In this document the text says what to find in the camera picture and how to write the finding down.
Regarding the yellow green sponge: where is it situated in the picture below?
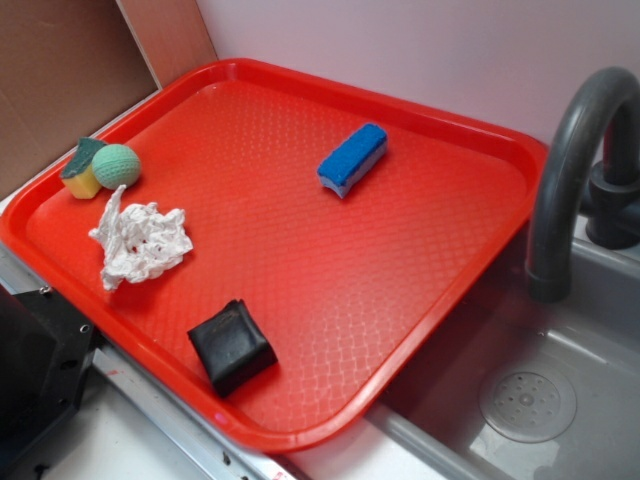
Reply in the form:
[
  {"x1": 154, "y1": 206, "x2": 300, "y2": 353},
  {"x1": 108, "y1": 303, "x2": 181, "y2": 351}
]
[{"x1": 59, "y1": 137, "x2": 107, "y2": 200}]

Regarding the crumpled white paper towel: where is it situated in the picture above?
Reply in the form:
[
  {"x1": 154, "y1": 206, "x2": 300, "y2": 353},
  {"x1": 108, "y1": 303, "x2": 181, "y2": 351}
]
[{"x1": 89, "y1": 185, "x2": 193, "y2": 292}]

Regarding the red plastic tray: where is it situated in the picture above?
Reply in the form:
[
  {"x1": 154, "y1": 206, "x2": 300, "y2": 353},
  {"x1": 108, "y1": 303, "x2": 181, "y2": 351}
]
[{"x1": 1, "y1": 59, "x2": 547, "y2": 453}]

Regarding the round sink drain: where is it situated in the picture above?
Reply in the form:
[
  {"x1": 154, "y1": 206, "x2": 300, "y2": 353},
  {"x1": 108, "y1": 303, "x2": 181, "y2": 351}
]
[{"x1": 478, "y1": 366, "x2": 577, "y2": 444}]

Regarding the green dimpled ball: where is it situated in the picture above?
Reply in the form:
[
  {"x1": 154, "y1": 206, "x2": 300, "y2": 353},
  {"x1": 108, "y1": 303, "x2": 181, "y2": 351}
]
[{"x1": 92, "y1": 144, "x2": 142, "y2": 190}]

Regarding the grey plastic sink basin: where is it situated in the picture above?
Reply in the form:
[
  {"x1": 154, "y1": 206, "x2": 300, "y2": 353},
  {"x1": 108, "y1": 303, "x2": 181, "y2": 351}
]
[{"x1": 368, "y1": 234, "x2": 639, "y2": 479}]

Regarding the blue sponge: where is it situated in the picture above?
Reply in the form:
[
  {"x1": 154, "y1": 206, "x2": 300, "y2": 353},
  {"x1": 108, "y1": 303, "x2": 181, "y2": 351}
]
[{"x1": 316, "y1": 123, "x2": 388, "y2": 199}]

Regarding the grey curved faucet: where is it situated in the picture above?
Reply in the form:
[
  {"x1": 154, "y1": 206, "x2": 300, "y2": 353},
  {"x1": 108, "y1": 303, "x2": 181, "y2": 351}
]
[{"x1": 525, "y1": 67, "x2": 639, "y2": 303}]

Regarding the brown cardboard panel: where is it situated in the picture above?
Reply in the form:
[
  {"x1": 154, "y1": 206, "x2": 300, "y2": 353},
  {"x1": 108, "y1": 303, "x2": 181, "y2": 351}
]
[{"x1": 1, "y1": 1, "x2": 217, "y2": 197}]

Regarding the black folded rubber piece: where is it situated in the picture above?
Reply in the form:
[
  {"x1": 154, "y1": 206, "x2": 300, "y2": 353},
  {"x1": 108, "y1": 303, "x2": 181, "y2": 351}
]
[{"x1": 187, "y1": 300, "x2": 278, "y2": 398}]

